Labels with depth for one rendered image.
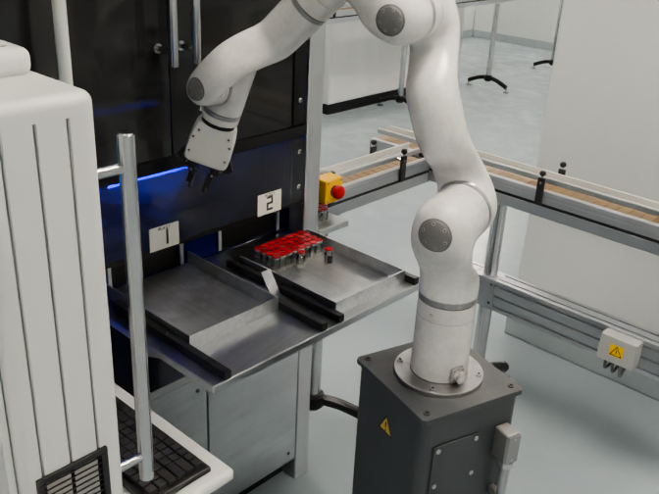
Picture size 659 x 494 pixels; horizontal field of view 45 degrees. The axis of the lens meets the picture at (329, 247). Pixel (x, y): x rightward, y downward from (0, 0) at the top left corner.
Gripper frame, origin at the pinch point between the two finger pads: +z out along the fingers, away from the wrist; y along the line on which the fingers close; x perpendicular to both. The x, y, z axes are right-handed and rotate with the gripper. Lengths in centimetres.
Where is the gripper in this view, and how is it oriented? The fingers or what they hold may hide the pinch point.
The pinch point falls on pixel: (199, 179)
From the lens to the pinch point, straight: 185.1
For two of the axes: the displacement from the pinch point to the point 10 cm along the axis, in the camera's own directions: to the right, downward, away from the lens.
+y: 9.3, 3.2, 1.6
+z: -3.6, 7.9, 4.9
